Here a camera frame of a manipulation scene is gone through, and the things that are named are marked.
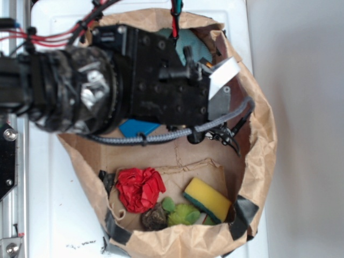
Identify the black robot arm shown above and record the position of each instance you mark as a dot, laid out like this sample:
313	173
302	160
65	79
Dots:
73	90

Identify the brown paper bag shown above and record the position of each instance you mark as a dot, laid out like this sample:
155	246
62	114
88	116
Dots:
243	177

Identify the red crumpled paper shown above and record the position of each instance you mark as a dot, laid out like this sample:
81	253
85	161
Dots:
139	189

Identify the brown fuzzy ball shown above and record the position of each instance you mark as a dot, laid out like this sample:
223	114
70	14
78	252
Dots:
154	219

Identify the blue rectangular block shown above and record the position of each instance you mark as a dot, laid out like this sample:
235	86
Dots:
132	127

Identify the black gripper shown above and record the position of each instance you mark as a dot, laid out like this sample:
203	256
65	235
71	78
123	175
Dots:
154	85

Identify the aluminium frame rail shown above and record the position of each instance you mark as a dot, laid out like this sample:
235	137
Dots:
14	206

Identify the green plush toy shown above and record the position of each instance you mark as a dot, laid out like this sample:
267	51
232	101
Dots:
185	214

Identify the light blue knitted cloth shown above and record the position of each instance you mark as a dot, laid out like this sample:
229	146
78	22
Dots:
200	52

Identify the metal corner bracket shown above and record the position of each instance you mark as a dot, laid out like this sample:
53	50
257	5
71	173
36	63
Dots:
10	247

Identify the yellow green sponge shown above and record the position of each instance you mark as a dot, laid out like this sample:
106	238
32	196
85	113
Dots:
209	200

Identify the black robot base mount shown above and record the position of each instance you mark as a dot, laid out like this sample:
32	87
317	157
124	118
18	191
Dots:
8	159

